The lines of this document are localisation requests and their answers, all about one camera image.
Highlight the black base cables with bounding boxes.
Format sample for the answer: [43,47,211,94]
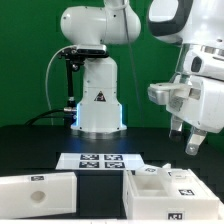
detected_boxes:
[24,107,78,127]

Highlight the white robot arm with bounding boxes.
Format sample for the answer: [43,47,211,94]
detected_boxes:
[60,0,224,155]

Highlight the white L-shaped obstacle frame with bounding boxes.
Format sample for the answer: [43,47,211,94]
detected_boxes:
[218,201,224,220]

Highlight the grey camera cable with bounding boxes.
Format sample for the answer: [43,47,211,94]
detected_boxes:
[44,45,73,127]

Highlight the white marker base sheet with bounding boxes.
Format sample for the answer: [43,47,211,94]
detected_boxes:
[56,153,144,170]

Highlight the white cabinet body box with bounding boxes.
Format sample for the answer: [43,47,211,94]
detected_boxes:
[123,171,224,222]

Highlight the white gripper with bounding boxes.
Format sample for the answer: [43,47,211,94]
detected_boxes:
[168,76,224,156]

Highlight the white cabinet top block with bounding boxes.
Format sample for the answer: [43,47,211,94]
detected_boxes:
[0,172,77,219]

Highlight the black camera stand pole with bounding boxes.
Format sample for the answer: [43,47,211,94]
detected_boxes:
[66,59,80,107]

